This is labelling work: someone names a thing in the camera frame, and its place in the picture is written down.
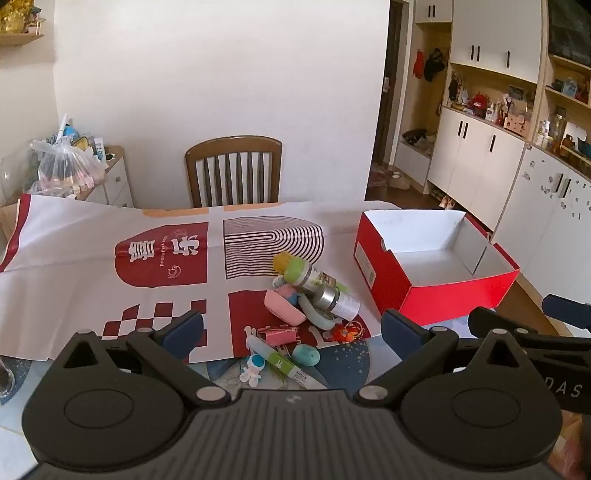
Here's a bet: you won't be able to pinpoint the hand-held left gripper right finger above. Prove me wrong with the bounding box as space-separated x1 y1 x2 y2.
353 308 532 408

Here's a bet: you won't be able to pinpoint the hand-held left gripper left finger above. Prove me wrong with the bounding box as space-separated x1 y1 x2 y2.
58 310 229 408

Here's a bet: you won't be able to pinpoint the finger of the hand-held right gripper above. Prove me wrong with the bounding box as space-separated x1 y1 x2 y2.
468 307 555 352
542 294 591 331

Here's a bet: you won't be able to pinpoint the red cardboard box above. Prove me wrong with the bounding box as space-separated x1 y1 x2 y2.
353 209 521 326

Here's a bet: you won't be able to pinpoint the red fish keychain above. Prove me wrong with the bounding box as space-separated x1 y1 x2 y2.
330 322 370 344

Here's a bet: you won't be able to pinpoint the pink binder clips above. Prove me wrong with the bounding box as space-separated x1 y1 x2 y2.
256 324 301 347

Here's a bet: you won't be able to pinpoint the green capped toothpick jar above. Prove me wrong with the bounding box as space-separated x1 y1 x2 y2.
283 257 345 294

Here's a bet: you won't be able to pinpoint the silver metal cylinder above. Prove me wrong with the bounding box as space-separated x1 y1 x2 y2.
313 285 362 320

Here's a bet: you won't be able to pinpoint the white blue astronaut figure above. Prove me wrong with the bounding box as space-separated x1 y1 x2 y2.
239 353 266 387

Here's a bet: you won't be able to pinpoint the grey green correction tape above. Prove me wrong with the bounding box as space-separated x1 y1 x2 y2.
298 295 337 329

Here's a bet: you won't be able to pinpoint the teal egg shaped eraser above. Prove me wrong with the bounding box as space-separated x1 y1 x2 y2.
292 344 321 367

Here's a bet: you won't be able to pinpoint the pink eraser block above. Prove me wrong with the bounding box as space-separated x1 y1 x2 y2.
264 290 306 326

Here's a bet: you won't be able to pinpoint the green white bunny pen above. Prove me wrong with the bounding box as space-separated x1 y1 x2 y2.
244 325 326 391

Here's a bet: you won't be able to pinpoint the pink blue whale toy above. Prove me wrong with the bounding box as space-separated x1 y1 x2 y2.
271 274 302 302

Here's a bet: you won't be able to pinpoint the red white printed cloth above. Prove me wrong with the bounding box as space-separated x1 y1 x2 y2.
0 193 407 370

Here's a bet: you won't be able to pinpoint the red patterned rug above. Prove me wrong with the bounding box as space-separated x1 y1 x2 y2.
367 166 393 188

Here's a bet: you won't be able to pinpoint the small white drawer cabinet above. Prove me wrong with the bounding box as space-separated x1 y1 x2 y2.
74 145 136 209

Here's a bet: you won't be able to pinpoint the clear drinking glass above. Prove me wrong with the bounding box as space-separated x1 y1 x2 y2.
0 357 17 398

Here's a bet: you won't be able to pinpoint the brown wooden chair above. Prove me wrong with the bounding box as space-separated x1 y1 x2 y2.
185 136 283 208

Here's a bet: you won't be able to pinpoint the clear plastic bag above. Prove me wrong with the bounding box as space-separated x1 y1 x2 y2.
28 138 108 197

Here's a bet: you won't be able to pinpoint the dark brown door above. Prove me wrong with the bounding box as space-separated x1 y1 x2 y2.
376 0 411 167

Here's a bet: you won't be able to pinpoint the white wall cabinet unit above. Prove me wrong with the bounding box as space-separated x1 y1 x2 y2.
396 0 591 287

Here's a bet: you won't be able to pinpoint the wooden wall shelf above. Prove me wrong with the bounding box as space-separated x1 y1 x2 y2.
0 0 47 47

